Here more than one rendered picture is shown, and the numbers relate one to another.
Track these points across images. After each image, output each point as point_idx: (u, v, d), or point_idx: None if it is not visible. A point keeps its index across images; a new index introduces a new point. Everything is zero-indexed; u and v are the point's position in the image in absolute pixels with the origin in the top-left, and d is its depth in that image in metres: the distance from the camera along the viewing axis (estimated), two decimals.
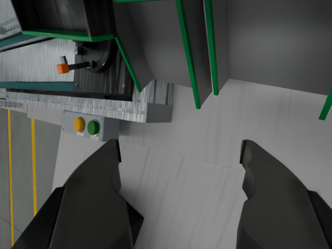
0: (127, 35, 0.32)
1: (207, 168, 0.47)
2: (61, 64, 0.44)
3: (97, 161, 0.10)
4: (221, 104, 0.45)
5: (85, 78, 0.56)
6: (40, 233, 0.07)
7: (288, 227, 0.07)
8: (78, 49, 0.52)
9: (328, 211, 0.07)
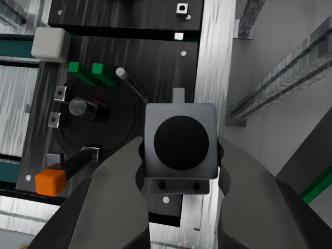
0: (302, 167, 0.15)
1: None
2: (53, 175, 0.18)
3: (123, 157, 0.11)
4: None
5: None
6: (65, 221, 0.07)
7: (264, 220, 0.07)
8: (60, 119, 0.26)
9: (297, 199, 0.08)
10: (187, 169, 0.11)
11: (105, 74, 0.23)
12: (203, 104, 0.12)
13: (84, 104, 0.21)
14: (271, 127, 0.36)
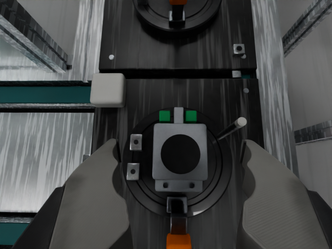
0: None
1: None
2: (186, 243, 0.16)
3: (97, 161, 0.10)
4: None
5: (131, 225, 0.26)
6: (40, 233, 0.07)
7: (288, 227, 0.07)
8: (139, 170, 0.24)
9: (328, 211, 0.07)
10: (185, 173, 0.16)
11: (195, 120, 0.22)
12: (197, 124, 0.16)
13: None
14: (316, 150, 0.37)
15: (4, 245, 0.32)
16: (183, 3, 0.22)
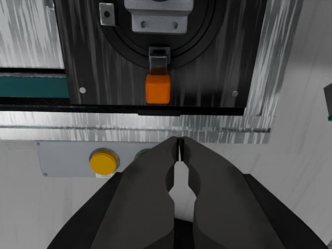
0: None
1: (287, 160, 0.44)
2: (165, 81, 0.16)
3: (155, 156, 0.11)
4: (316, 93, 0.38)
5: (114, 77, 0.25)
6: (96, 210, 0.08)
7: (236, 215, 0.07)
8: (114, 13, 0.20)
9: (262, 189, 0.09)
10: (165, 1, 0.12)
11: None
12: None
13: None
14: (326, 2, 0.32)
15: None
16: None
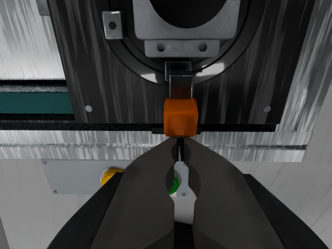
0: None
1: (316, 168, 0.40)
2: (191, 107, 0.11)
3: (155, 156, 0.11)
4: None
5: (123, 94, 0.22)
6: (96, 210, 0.08)
7: (236, 215, 0.07)
8: (122, 22, 0.16)
9: (262, 189, 0.09)
10: (195, 26, 0.08)
11: None
12: None
13: None
14: None
15: None
16: None
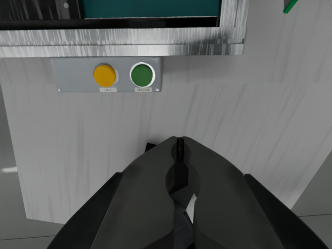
0: None
1: (270, 89, 0.49)
2: None
3: (155, 156, 0.11)
4: (295, 19, 0.42)
5: None
6: (96, 210, 0.08)
7: (236, 215, 0.07)
8: None
9: (262, 189, 0.09)
10: None
11: None
12: None
13: None
14: None
15: None
16: None
